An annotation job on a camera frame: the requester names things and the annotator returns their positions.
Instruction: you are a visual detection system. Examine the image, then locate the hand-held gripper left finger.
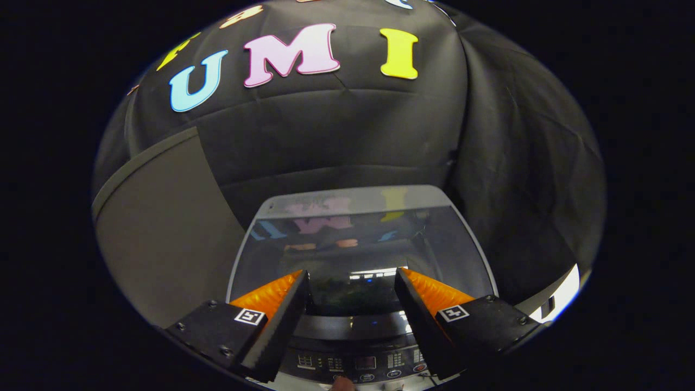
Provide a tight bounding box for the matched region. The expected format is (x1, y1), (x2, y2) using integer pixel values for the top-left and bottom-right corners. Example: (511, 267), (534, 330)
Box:
(165, 270), (313, 383)

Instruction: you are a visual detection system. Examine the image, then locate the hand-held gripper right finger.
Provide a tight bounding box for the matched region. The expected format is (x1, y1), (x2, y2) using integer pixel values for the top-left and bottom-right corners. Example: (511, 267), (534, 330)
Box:
(394, 267), (544, 381)

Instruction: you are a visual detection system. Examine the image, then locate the white panel with black marks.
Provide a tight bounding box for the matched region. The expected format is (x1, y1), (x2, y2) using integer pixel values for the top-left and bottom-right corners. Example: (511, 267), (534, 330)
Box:
(529, 263), (580, 325)

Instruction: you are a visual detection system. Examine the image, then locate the grey washing machine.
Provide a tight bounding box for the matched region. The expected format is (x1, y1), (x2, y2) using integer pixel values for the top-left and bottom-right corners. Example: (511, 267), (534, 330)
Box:
(225, 185), (500, 391)

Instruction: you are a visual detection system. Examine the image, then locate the grey cabinet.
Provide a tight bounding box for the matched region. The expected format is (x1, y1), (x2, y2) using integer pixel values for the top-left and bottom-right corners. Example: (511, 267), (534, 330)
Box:
(91, 126), (246, 329)

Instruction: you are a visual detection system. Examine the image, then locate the black backdrop cloth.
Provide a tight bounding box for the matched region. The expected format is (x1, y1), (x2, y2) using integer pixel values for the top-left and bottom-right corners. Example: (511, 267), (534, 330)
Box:
(91, 0), (607, 321)

